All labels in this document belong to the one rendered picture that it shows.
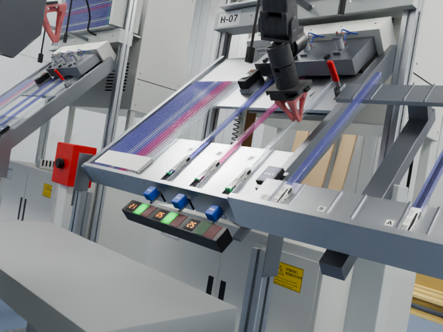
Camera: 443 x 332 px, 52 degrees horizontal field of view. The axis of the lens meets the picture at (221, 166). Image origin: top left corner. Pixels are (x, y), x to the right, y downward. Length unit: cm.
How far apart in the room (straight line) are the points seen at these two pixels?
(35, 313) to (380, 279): 58
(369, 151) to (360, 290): 379
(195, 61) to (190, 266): 424
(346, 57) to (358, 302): 66
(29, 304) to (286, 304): 78
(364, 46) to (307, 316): 74
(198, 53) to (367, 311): 485
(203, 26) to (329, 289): 466
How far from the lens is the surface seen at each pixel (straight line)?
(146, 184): 119
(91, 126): 525
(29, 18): 64
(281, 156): 106
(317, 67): 134
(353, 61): 128
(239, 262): 136
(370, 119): 154
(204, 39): 555
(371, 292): 91
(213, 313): 64
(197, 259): 149
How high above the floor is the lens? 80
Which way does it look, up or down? level
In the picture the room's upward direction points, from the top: 9 degrees clockwise
